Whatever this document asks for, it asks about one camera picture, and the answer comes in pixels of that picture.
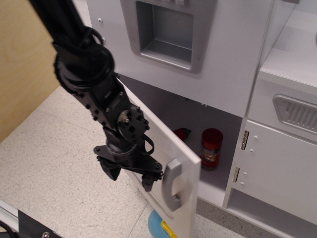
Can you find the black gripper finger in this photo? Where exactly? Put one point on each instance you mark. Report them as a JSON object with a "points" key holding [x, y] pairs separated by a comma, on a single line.
{"points": [[111, 169], [148, 181]]}

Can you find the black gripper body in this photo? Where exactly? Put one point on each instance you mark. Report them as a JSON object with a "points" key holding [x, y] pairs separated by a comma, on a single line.
{"points": [[131, 156]]}

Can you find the white low fridge door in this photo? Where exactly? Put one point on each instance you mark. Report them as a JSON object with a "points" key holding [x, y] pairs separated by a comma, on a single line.
{"points": [[174, 197]]}

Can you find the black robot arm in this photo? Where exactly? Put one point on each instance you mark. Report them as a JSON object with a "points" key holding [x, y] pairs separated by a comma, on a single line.
{"points": [[85, 69]]}

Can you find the yellow toy utensil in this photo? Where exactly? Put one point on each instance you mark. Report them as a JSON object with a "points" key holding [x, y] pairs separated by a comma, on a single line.
{"points": [[168, 230]]}

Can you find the light blue plate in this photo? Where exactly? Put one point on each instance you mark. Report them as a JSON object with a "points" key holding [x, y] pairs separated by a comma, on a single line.
{"points": [[154, 225]]}

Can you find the red toy chili pepper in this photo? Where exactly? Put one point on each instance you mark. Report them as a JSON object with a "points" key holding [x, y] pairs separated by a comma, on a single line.
{"points": [[182, 133]]}

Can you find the red lid spice jar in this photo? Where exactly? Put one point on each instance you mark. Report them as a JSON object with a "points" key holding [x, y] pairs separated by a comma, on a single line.
{"points": [[211, 143]]}

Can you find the plywood board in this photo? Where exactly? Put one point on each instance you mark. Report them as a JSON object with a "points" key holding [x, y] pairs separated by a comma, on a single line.
{"points": [[26, 64]]}

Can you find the white toy kitchen cabinet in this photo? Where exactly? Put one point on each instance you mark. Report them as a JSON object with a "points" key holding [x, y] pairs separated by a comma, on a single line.
{"points": [[256, 49]]}

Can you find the grey ice dispenser recess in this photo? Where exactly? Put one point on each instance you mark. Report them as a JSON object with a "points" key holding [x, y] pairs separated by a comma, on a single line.
{"points": [[173, 32]]}

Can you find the white oven door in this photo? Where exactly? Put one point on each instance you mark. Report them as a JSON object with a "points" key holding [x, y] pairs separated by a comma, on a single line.
{"points": [[280, 170]]}

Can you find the grey oven vent panel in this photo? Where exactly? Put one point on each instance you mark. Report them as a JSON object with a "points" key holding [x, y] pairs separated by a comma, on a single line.
{"points": [[296, 117]]}

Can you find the black robot base with cable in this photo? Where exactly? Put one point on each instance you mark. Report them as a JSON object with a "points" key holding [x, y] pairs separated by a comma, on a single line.
{"points": [[21, 225]]}

